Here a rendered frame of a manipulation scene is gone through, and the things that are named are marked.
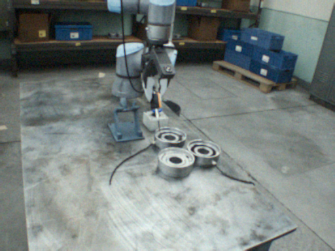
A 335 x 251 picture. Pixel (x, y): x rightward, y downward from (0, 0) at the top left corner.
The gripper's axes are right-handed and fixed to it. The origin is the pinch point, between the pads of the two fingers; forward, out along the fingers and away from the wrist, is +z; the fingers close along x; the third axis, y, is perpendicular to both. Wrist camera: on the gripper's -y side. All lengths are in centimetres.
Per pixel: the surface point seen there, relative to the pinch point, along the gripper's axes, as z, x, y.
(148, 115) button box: 8.6, 0.0, 5.2
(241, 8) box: -13, -290, 343
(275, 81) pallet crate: 77, -279, 216
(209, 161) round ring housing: 10.4, -8.7, -24.9
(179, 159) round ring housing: 11.0, -0.6, -21.1
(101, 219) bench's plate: 13.0, 26.3, -36.6
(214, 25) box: 21, -239, 343
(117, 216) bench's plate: 13.0, 22.4, -36.5
